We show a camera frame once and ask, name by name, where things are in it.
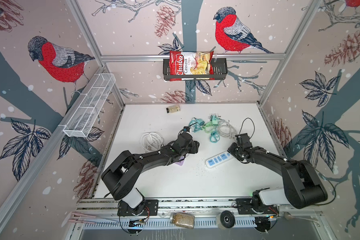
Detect metal spoon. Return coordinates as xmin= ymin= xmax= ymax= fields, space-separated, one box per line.
xmin=283 ymin=212 xmax=319 ymax=223

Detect red cassava chips bag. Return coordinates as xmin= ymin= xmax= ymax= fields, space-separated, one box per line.
xmin=169 ymin=51 xmax=214 ymax=77

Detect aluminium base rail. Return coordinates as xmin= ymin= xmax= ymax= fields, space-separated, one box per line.
xmin=72 ymin=198 xmax=324 ymax=230

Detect purple power strip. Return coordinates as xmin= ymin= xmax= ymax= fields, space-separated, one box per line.
xmin=176 ymin=159 xmax=185 ymax=166

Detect glass jar of grains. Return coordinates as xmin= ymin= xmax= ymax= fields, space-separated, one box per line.
xmin=170 ymin=213 xmax=195 ymax=229

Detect pink chopsticks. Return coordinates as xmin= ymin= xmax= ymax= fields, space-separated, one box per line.
xmin=66 ymin=212 xmax=98 ymax=225

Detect white mesh wall shelf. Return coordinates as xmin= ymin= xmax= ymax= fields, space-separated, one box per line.
xmin=63 ymin=73 xmax=116 ymax=138

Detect black wire wall basket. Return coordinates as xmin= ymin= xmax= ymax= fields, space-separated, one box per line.
xmin=163 ymin=59 xmax=228 ymax=82

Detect white blue small device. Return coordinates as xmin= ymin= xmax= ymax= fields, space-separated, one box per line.
xmin=205 ymin=151 xmax=234 ymax=169

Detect black round knob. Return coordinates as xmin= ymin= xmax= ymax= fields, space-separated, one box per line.
xmin=216 ymin=211 xmax=236 ymax=230

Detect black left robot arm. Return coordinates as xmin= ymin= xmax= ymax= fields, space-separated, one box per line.
xmin=101 ymin=126 xmax=200 ymax=216

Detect teal cable bundle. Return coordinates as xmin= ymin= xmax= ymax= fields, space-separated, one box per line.
xmin=188 ymin=115 xmax=223 ymax=144

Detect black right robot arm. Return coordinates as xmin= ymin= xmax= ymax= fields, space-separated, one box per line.
xmin=228 ymin=134 xmax=328 ymax=209

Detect thick white power cord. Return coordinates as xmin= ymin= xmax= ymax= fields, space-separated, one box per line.
xmin=140 ymin=131 xmax=165 ymax=153

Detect white cable coil right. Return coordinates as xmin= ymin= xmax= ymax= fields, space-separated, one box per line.
xmin=217 ymin=119 xmax=238 ymax=139

